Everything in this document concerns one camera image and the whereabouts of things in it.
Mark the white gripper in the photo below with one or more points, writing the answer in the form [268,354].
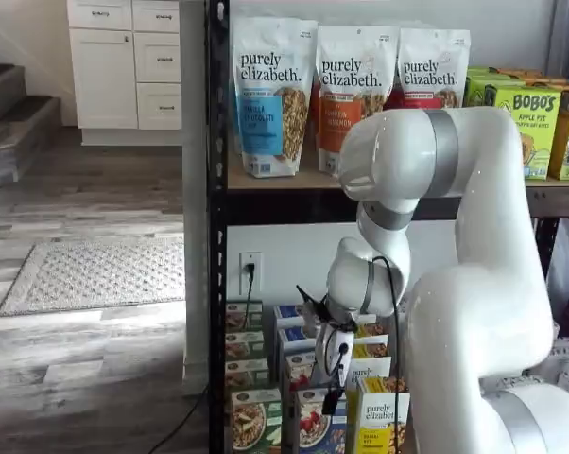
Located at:
[323,359]

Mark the blue white oatmeal box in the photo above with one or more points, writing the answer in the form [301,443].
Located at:
[298,371]
[313,425]

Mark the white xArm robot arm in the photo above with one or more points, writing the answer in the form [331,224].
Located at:
[478,331]

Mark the yellow purely elizabeth box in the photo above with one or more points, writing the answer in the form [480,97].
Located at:
[367,369]
[379,421]
[372,345]

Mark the blue purely elizabeth box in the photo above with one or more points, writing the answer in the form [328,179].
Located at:
[287,314]
[294,338]

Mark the green granola cereal box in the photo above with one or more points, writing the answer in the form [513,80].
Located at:
[246,373]
[256,421]
[242,314]
[243,345]

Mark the black metal shelf rack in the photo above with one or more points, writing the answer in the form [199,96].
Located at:
[217,142]

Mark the green Bobo's apple pie box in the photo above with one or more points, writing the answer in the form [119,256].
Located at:
[483,73]
[542,132]
[478,94]

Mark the grey patterned rug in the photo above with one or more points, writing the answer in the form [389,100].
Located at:
[100,279]

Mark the red label granola bag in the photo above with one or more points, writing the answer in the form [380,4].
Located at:
[391,100]
[431,71]

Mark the orange label granola bag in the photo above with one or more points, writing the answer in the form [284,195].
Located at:
[355,71]

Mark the blue label granola bag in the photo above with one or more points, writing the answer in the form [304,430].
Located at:
[265,71]

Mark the white drawer cabinet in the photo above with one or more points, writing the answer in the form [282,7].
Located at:
[105,80]

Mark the wooden stairs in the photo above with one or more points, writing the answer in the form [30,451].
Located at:
[10,109]

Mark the white wall outlet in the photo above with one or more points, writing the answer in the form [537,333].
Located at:
[258,265]

